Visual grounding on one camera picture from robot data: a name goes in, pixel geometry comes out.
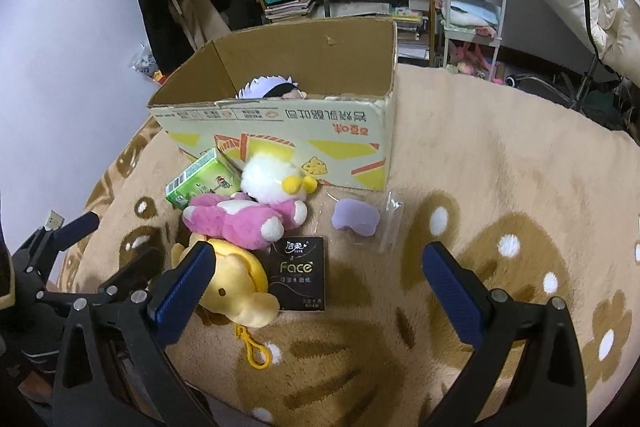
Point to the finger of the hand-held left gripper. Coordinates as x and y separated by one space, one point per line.
75 227
120 283

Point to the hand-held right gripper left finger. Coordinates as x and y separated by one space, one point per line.
184 289

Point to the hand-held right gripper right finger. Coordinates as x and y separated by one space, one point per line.
452 292

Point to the pink and white plush toy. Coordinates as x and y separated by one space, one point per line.
230 217

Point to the green carton box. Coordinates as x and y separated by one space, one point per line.
200 179

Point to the black tissue pack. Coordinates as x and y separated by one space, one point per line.
297 272

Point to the purple plush eye mask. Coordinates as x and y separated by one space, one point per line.
356 217

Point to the printed cardboard box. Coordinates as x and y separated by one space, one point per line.
280 127

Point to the white-haired plush doll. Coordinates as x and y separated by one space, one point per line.
265 88

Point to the clear plastic bag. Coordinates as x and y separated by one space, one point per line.
391 222

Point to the brown flower print blanket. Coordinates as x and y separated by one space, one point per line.
500 157

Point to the white snack bag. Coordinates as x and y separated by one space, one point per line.
146 64

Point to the dark hanging clothes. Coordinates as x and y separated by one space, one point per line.
155 22

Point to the black chair base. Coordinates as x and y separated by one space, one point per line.
560 89

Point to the pink plush toys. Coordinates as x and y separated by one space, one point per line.
467 59

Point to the folded light cloths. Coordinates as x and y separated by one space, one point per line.
470 12

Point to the stack of books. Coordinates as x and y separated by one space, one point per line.
290 9

